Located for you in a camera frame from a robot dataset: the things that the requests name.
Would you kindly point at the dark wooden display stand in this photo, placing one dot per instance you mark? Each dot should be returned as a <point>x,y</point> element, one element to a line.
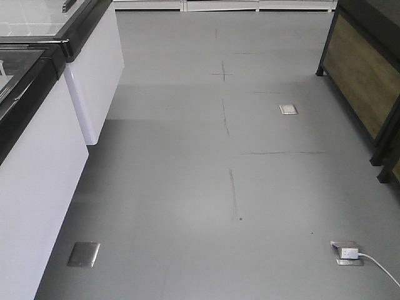
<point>361,57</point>

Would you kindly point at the near white chest freezer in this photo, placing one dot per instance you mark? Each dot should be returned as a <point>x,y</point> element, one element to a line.
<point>43,154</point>

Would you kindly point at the far steel floor socket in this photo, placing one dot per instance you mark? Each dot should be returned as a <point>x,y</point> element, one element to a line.
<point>288,109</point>

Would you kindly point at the closed steel floor socket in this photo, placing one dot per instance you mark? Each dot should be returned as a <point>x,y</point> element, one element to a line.
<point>83,254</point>

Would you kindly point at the white power adapter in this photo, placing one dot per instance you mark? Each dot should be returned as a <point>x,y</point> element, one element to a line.
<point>351,253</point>

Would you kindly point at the open steel floor socket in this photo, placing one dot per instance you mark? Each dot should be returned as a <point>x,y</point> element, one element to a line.
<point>345,262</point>

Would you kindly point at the white shelf base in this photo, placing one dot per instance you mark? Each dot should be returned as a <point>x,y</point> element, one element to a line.
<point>240,5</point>

